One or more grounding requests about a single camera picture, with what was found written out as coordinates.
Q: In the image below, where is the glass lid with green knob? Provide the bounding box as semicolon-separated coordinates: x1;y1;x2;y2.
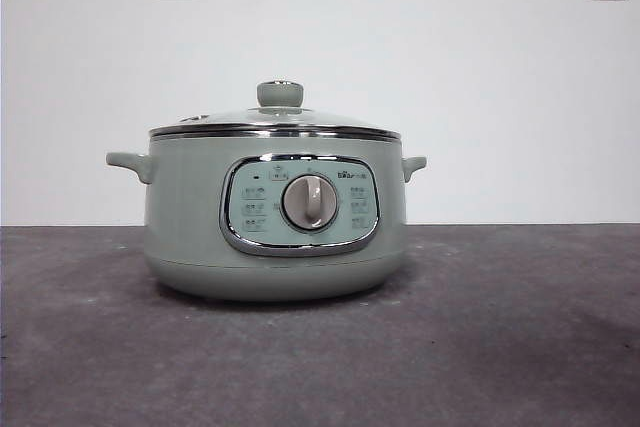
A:
148;79;402;142

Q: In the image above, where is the pale green electric pot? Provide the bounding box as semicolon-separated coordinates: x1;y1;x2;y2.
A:
104;134;428;303

